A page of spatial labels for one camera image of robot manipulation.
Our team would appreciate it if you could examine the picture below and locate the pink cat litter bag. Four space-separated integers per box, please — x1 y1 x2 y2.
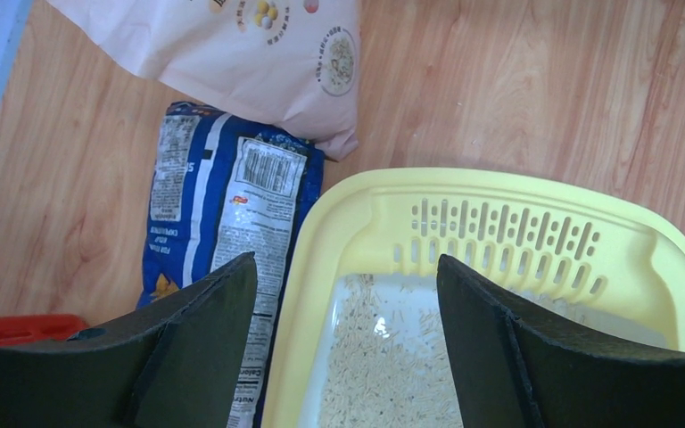
54 0 360 161

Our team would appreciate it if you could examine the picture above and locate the red plastic basket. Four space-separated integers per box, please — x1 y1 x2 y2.
0 314 88 347

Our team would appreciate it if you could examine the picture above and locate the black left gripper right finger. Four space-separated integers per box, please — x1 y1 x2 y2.
436 254 685 427

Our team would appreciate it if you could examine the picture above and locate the yellow plastic litter box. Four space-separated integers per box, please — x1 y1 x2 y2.
261 168 685 427

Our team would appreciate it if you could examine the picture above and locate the blue chips bag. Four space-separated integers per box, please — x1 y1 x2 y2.
138 102 325 427

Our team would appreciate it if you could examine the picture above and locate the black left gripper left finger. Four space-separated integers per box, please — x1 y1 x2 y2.
0 252 258 427

